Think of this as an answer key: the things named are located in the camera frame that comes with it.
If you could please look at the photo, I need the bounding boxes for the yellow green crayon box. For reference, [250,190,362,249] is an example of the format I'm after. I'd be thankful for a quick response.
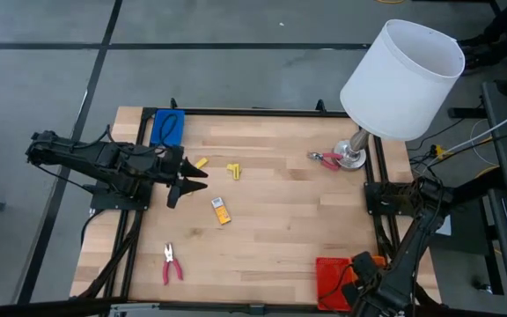
[210,196,232,226]

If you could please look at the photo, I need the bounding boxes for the silver table lamp white shade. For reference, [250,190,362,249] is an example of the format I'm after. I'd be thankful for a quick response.
[333,18,467,172]

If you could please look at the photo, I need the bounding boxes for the black table frame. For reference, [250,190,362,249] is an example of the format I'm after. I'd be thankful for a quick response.
[75,97,403,317]

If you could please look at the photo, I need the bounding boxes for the yellow cable with plug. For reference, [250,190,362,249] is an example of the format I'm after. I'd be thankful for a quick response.
[429,140,501,180]

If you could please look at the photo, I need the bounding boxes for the blue plastic basket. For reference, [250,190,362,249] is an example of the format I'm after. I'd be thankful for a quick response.
[150,108,187,148]

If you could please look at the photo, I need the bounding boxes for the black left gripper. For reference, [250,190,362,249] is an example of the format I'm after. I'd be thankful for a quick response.
[151,146,209,210]

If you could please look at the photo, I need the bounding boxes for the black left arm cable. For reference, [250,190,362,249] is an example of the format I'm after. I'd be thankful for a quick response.
[70,113,180,154]

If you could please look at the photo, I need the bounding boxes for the person's legs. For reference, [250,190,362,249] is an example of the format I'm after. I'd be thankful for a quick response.
[457,0,507,71]

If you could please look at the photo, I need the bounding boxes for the white cable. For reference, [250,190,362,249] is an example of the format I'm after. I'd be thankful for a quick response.
[422,101,507,171]

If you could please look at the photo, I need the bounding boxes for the pink-handled pliers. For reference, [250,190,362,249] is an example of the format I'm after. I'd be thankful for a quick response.
[161,242,185,286]
[307,151,344,173]

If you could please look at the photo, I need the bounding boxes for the orange plastic basket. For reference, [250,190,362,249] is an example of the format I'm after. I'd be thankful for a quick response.
[315,255,387,313]

